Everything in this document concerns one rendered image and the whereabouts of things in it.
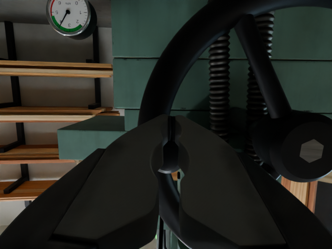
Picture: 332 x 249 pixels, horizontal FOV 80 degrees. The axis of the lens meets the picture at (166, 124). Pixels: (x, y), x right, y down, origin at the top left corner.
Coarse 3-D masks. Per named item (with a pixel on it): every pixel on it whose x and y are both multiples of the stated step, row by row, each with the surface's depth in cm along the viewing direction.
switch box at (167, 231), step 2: (158, 230) 89; (166, 230) 89; (168, 230) 89; (158, 232) 89; (166, 232) 89; (168, 232) 89; (158, 234) 89; (166, 234) 89; (168, 234) 89; (158, 236) 89; (166, 236) 89; (168, 236) 89; (158, 238) 90; (166, 238) 89; (168, 238) 89; (158, 240) 90; (166, 240) 90; (168, 240) 90; (158, 242) 90; (166, 242) 90; (168, 242) 90; (158, 244) 90; (166, 244) 90; (168, 244) 90; (156, 246) 91; (158, 246) 90; (166, 246) 90; (168, 246) 90; (168, 248) 90
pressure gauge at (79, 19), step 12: (48, 0) 27; (60, 0) 28; (72, 0) 28; (84, 0) 27; (48, 12) 28; (60, 12) 28; (72, 12) 28; (84, 12) 28; (72, 24) 28; (84, 24) 28; (96, 24) 30; (72, 36) 29; (84, 36) 30
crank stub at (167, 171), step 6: (168, 144) 12; (174, 144) 12; (168, 150) 12; (174, 150) 12; (168, 156) 12; (174, 156) 12; (168, 162) 12; (174, 162) 12; (162, 168) 12; (168, 168) 12; (174, 168) 12
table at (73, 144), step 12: (84, 120) 48; (96, 120) 49; (108, 120) 49; (120, 120) 49; (60, 132) 37; (72, 132) 37; (84, 132) 37; (96, 132) 37; (108, 132) 37; (120, 132) 37; (60, 144) 38; (72, 144) 38; (84, 144) 38; (96, 144) 37; (108, 144) 37; (240, 144) 29; (60, 156) 38; (72, 156) 38; (84, 156) 38
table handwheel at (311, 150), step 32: (224, 0) 15; (256, 0) 15; (288, 0) 16; (320, 0) 16; (192, 32) 16; (224, 32) 17; (256, 32) 16; (160, 64) 17; (192, 64) 17; (256, 64) 17; (160, 96) 17; (256, 128) 20; (288, 128) 16; (320, 128) 16; (288, 160) 16; (320, 160) 16; (160, 192) 18
